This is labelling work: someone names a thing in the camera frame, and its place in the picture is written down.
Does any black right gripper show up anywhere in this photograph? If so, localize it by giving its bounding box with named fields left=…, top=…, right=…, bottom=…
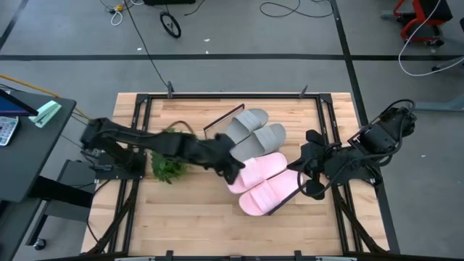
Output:
left=287, top=129, right=340, bottom=202

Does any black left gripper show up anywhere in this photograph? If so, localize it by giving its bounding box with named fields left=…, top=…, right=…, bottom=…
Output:
left=205, top=132, right=247, bottom=186

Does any pink slide sandal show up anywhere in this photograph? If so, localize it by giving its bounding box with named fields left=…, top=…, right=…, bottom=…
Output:
left=238, top=169, right=304, bottom=218
left=227, top=152, right=289, bottom=195

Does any grey slide sandal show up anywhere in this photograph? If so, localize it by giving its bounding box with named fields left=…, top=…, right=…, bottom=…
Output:
left=223, top=107, right=270, bottom=145
left=230, top=123, right=287, bottom=163

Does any artificial green leafy plant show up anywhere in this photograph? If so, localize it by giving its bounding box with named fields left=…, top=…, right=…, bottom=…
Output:
left=150, top=121, right=196, bottom=185

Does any black floor tape strip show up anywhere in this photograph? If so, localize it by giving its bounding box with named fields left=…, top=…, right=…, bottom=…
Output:
left=328, top=0, right=402, bottom=254
left=0, top=53, right=464, bottom=62
left=0, top=0, right=29, bottom=50

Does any grey desk foot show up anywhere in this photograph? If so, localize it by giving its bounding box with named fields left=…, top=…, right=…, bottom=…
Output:
left=415, top=56, right=464, bottom=112

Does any black floor box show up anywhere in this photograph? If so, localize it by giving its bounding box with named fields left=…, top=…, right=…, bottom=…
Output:
left=143, top=0, right=196, bottom=6

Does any mint green stapler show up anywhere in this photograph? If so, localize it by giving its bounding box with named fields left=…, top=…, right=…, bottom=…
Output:
left=28, top=100, right=62, bottom=129

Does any red and black cart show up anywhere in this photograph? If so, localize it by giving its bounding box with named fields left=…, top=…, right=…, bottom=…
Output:
left=381, top=0, right=454, bottom=47

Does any black side desk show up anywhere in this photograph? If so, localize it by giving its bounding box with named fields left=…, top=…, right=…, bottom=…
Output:
left=0, top=88, right=97, bottom=261

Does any white calculator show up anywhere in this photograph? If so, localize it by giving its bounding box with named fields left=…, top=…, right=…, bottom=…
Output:
left=0, top=115, right=20, bottom=147

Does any monitor with blue screen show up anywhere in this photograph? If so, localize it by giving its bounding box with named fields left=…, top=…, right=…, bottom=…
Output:
left=0, top=88, right=39, bottom=117

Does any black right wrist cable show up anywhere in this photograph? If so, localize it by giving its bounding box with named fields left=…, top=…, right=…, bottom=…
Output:
left=297, top=157, right=340, bottom=199

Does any wooden shelf with black frame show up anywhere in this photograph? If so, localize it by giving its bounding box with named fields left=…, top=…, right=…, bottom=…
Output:
left=202, top=103, right=306, bottom=218

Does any black aluminium table frame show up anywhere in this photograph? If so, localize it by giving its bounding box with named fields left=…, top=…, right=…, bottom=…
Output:
left=86, top=92, right=391, bottom=259

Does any long white cable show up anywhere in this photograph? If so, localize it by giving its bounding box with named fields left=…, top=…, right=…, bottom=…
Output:
left=397, top=0, right=464, bottom=78

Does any black looped floor cable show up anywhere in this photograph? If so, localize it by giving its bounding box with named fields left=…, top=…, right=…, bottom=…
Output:
left=259, top=0, right=334, bottom=19

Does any short black floor cable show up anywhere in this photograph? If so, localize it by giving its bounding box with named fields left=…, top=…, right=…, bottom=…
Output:
left=183, top=0, right=207, bottom=17

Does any long black floor cable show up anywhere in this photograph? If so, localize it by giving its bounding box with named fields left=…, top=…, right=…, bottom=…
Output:
left=123, top=0, right=171, bottom=88

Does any white coiled cable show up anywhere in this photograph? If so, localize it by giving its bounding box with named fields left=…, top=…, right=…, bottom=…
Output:
left=109, top=9, right=124, bottom=27

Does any yellow cable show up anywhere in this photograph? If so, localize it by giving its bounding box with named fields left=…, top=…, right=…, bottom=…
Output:
left=0, top=74, right=90, bottom=120

